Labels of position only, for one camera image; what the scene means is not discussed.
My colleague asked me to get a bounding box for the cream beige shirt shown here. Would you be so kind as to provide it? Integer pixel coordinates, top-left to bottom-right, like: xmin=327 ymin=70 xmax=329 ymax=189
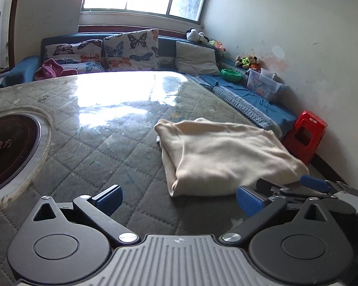
xmin=154 ymin=117 xmax=309 ymax=197

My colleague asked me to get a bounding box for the red plastic stool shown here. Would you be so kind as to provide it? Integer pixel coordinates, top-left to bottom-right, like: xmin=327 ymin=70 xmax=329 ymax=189
xmin=282 ymin=110 xmax=328 ymax=165

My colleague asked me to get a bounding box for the grey quilted star tablecloth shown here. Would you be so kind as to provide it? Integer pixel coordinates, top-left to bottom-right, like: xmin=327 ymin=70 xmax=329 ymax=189
xmin=0 ymin=70 xmax=317 ymax=286

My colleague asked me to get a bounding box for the blue corner sofa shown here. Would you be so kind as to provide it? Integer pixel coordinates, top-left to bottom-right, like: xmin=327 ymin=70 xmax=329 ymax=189
xmin=0 ymin=32 xmax=300 ymax=139

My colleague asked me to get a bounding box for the black round induction cooktop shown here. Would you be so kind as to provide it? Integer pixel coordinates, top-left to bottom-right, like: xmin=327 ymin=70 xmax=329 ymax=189
xmin=0 ymin=114 xmax=42 ymax=189

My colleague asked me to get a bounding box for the clear plastic storage box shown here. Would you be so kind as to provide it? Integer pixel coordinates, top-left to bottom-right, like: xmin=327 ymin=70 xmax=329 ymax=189
xmin=246 ymin=70 xmax=286 ymax=103

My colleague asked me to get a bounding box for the green plastic bowl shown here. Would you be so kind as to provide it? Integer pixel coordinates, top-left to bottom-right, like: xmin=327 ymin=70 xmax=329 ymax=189
xmin=221 ymin=69 xmax=243 ymax=83

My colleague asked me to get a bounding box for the small plush toys pile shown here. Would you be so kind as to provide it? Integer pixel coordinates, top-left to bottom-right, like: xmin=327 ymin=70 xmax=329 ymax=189
xmin=235 ymin=55 xmax=261 ymax=71

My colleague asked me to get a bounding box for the magenta cloth on sofa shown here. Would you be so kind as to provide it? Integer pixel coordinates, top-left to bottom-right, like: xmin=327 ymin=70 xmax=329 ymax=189
xmin=34 ymin=58 xmax=78 ymax=81

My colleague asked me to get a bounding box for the left butterfly print cushion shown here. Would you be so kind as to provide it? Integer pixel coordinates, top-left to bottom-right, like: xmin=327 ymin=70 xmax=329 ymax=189
xmin=43 ymin=39 xmax=105 ymax=74

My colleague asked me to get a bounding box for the butterfly print cushion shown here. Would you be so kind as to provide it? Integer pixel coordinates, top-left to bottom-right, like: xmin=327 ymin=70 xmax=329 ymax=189
xmin=43 ymin=39 xmax=105 ymax=74
xmin=103 ymin=29 xmax=160 ymax=72

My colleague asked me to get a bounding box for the right butterfly print cushion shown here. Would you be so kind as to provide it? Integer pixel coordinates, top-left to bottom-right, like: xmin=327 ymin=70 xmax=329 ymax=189
xmin=103 ymin=29 xmax=160 ymax=72

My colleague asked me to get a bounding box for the grey plain cushion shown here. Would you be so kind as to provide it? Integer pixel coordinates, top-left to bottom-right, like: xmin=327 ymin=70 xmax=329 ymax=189
xmin=175 ymin=41 xmax=221 ymax=76

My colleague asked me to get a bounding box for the black white plush toy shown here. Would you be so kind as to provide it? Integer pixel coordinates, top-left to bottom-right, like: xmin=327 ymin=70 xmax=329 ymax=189
xmin=186 ymin=28 xmax=209 ymax=44

